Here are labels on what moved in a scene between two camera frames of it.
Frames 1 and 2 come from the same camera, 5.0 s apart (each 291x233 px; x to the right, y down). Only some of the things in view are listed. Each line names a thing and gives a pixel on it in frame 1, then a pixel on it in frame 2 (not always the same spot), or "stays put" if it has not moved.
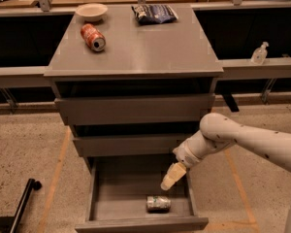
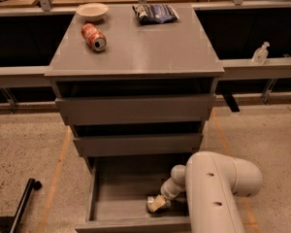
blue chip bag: [154, 14] stays put
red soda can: [92, 37] stays put
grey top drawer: [135, 109] stays put
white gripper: [185, 155] -> [168, 191]
